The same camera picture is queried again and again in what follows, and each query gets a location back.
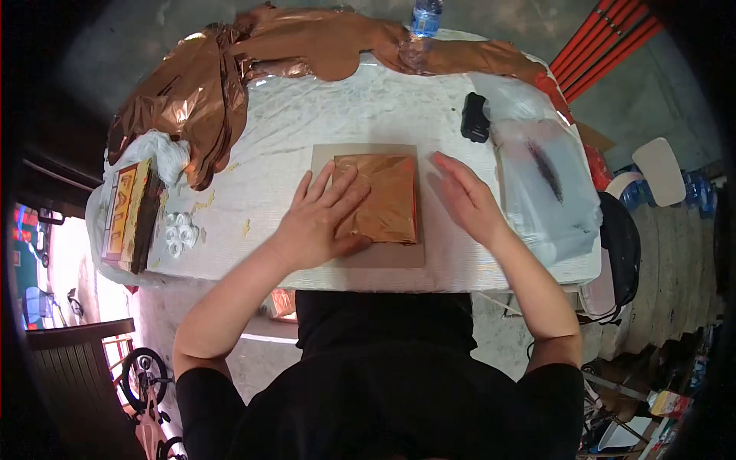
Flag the clear plastic water bottle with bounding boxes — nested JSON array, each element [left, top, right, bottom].
[[411, 0, 444, 39]]

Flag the white plastic table cover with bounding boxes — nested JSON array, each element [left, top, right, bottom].
[[85, 29, 603, 293]]

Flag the copper foil square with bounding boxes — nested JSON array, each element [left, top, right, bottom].
[[332, 153, 419, 246]]

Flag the grey cardboard board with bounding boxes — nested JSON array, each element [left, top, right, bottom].
[[310, 143, 426, 269]]

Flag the person's body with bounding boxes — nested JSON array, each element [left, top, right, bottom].
[[175, 290, 585, 460]]

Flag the person's left index finger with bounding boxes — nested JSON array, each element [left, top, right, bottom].
[[339, 186, 373, 222]]

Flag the person's left ring finger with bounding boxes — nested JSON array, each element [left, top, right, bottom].
[[313, 160, 337, 199]]

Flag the small bicycle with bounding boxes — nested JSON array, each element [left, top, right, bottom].
[[119, 347, 187, 460]]

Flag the pack of blue water bottles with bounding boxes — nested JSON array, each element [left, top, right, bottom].
[[613, 165, 718, 219]]

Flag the person's left little finger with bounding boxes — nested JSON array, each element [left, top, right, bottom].
[[294, 171, 314, 205]]

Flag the white crumpled plastic bag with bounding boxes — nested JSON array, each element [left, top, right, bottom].
[[112, 130, 192, 186]]

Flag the dark wooden bench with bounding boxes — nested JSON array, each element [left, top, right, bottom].
[[25, 318, 147, 460]]

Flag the person's left thumb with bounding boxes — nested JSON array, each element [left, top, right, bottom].
[[333, 236, 373, 256]]

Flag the person's left hand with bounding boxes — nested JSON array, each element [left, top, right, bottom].
[[275, 160, 373, 271]]

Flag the person's left middle finger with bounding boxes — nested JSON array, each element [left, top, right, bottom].
[[329, 167, 359, 205]]

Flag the person's right fingers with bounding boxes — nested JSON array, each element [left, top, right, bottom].
[[430, 151, 481, 199]]

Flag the white plastic stool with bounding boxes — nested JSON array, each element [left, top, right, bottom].
[[605, 137, 687, 208]]

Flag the bundle of red poles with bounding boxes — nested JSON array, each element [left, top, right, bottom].
[[549, 0, 665, 104]]

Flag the black stapler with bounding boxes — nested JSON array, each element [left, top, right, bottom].
[[460, 92, 491, 144]]

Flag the stack of clear plastic bags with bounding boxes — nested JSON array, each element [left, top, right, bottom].
[[468, 72, 603, 268]]

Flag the person's right hand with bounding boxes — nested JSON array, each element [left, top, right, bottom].
[[430, 151, 510, 249]]

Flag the pile of copper foil sheets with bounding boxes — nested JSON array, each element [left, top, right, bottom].
[[107, 3, 576, 192]]

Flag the stack of yellow printed paper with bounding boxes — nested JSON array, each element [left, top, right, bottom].
[[101, 159, 166, 275]]

